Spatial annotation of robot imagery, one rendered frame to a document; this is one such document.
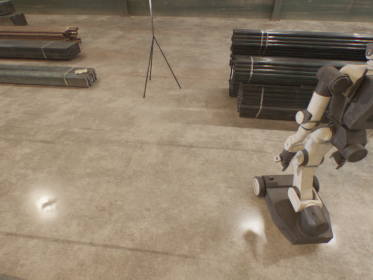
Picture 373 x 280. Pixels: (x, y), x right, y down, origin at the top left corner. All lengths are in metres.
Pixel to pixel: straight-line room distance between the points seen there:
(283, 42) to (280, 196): 2.14
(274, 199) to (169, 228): 0.97
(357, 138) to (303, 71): 1.76
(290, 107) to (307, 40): 0.94
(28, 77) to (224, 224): 4.24
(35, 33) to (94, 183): 5.29
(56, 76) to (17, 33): 2.98
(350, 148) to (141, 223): 1.66
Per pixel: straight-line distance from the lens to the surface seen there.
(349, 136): 1.54
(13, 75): 5.15
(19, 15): 10.05
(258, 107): 3.04
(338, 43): 3.72
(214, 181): 2.32
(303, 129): 1.51
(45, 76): 4.72
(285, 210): 2.08
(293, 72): 3.10
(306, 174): 1.98
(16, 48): 6.50
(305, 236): 2.01
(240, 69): 2.95
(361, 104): 1.40
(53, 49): 5.92
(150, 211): 2.12
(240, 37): 3.33
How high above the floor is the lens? 1.80
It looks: 41 degrees down
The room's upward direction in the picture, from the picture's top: straight up
